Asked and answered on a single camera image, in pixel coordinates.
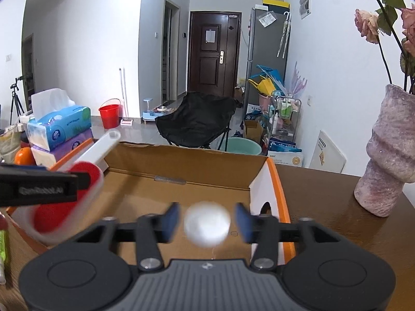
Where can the metal storage trolley rack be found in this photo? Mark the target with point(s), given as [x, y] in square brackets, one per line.
[285, 116]

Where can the orange fruit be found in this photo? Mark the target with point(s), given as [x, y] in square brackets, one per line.
[24, 157]

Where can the yellow plastic dustpan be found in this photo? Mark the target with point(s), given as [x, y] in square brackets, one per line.
[266, 86]

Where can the white paper sheet on door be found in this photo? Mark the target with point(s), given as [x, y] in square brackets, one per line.
[210, 36]

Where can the black camera tripod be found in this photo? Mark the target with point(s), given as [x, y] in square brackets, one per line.
[15, 98]

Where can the bunch of dried pink roses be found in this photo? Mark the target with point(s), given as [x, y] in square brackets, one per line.
[366, 22]

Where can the white wall electrical panel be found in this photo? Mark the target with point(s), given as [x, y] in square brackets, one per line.
[305, 2]

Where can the small brown floor carton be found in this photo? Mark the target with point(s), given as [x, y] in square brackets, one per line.
[253, 131]

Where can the green packet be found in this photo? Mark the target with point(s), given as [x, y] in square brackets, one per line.
[2, 252]

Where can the white lint brush red pad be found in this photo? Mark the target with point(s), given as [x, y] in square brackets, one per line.
[48, 218]

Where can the green plastic basin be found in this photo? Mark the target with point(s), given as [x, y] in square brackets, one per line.
[243, 145]

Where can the grey refrigerator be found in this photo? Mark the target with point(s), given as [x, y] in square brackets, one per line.
[266, 51]

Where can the red plastic bucket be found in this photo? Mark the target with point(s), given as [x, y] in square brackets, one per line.
[109, 115]

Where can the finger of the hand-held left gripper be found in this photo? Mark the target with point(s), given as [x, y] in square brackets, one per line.
[84, 180]

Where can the pink plastic bin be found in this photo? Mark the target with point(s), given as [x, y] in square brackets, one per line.
[265, 102]

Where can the printed cardboard box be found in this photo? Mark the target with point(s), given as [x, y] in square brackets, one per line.
[181, 168]

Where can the blue tissue pack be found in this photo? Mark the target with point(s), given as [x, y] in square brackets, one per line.
[61, 123]

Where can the clear plastic bag with paper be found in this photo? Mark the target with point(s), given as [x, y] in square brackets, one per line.
[267, 19]

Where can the blue plastic item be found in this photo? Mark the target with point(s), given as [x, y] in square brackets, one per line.
[266, 71]

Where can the white round ball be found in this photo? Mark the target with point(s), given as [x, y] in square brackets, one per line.
[207, 223]

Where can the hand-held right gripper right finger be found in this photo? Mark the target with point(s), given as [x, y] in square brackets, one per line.
[243, 222]

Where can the dark brown entrance door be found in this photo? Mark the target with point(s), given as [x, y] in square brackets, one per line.
[210, 74]

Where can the white flat board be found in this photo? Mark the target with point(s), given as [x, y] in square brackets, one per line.
[326, 154]

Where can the purple tissue pack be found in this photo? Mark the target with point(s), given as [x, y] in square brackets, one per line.
[48, 157]

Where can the black folding chair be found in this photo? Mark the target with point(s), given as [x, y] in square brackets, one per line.
[194, 116]

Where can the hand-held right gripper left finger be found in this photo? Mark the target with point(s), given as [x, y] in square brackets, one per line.
[170, 222]

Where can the pink textured ceramic vase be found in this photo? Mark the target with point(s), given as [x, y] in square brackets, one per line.
[385, 155]

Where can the white folded umbrella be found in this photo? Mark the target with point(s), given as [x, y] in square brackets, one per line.
[280, 39]
[287, 32]

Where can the yellow and black box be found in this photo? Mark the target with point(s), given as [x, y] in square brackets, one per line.
[275, 4]

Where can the blue pet feeder stand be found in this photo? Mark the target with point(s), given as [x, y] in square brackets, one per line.
[152, 115]

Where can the purple feather decoration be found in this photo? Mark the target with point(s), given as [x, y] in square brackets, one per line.
[296, 82]

